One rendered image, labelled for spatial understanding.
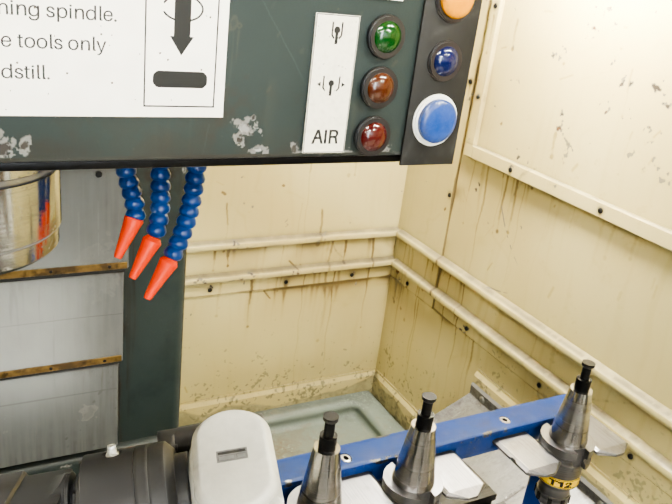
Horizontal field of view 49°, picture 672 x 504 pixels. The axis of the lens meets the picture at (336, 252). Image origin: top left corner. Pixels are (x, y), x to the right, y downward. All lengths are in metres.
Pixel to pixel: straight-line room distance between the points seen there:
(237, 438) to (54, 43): 0.34
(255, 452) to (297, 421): 1.35
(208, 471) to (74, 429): 0.74
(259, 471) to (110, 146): 0.28
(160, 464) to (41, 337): 0.61
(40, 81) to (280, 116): 0.14
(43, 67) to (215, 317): 1.37
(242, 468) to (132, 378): 0.75
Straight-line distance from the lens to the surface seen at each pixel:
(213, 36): 0.44
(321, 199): 1.72
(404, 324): 1.89
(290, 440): 1.91
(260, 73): 0.45
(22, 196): 0.58
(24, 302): 1.18
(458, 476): 0.84
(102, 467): 0.64
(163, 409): 1.38
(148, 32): 0.43
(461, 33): 0.52
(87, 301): 1.19
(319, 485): 0.72
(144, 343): 1.30
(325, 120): 0.47
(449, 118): 0.52
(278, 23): 0.45
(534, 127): 1.47
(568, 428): 0.91
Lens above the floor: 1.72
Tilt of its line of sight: 22 degrees down
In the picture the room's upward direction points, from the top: 7 degrees clockwise
